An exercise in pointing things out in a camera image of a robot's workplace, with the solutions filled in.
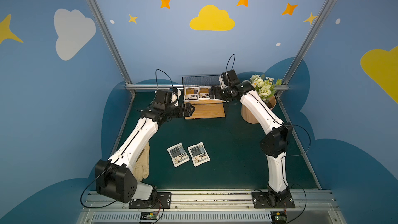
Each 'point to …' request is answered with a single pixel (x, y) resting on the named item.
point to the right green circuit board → (278, 217)
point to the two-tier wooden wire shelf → (213, 108)
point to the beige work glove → (141, 169)
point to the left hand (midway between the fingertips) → (187, 107)
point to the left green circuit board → (148, 215)
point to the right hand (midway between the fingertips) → (217, 93)
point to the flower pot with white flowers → (265, 87)
